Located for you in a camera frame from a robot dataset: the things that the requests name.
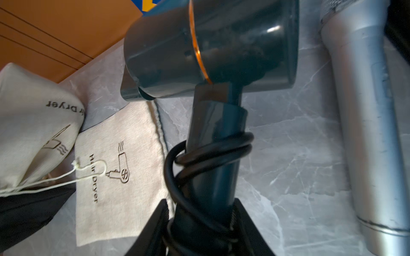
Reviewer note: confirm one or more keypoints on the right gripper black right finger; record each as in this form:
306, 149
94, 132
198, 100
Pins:
249, 240

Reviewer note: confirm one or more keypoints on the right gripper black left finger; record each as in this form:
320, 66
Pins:
150, 241

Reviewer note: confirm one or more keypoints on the beige printed drawstring pouch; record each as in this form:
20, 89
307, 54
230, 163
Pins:
122, 161

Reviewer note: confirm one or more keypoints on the black drawstring pouch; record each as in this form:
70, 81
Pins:
24, 215

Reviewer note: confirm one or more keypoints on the black hair dryer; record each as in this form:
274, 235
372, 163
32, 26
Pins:
213, 51

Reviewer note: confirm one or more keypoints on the grey microphone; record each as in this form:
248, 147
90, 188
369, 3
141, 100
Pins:
353, 32

